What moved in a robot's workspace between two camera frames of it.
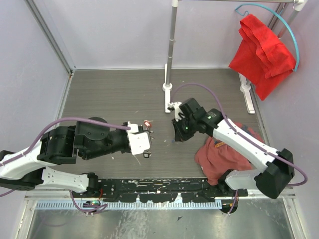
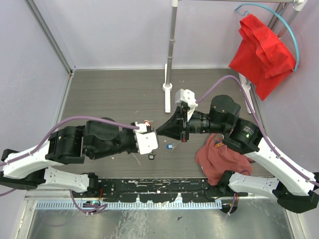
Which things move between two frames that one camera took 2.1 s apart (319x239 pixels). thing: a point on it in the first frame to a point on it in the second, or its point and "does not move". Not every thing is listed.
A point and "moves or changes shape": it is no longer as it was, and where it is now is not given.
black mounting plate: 194,190 does not move
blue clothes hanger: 283,16 does not move
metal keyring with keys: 146,153 moves or changes shape
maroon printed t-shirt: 216,159 does not move
